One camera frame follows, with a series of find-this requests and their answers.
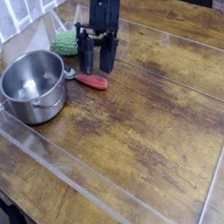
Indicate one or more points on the clear acrylic barrier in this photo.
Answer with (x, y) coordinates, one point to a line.
(147, 150)

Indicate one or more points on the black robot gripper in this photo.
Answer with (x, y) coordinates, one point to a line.
(100, 31)

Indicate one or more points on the pink handled metal spoon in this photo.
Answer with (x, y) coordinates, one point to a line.
(94, 81)

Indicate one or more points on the black table leg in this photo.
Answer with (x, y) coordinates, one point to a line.
(13, 213)

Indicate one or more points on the green bitter melon toy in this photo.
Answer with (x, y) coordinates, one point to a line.
(66, 42)

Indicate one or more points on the stainless steel pot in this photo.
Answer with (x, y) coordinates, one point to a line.
(35, 86)

